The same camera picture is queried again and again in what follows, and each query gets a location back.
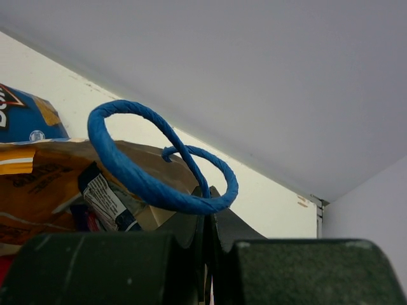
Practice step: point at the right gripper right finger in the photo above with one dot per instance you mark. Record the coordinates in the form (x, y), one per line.
(248, 268)

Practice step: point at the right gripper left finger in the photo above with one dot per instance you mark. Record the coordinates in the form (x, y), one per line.
(164, 266)

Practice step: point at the blue paper bag handle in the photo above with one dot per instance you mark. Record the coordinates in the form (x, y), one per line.
(150, 189)

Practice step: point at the blue Doritos chip bag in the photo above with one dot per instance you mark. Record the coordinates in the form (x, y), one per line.
(26, 117)

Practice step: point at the orange snack bag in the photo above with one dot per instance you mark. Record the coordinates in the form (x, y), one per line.
(38, 182)

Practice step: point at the red KitKat snack bag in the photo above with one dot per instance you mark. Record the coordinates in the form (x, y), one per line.
(5, 264)

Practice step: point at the purple snack packet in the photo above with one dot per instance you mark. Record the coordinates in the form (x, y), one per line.
(85, 220)

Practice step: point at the dark blue snack packet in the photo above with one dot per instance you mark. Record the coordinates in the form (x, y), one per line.
(113, 206)

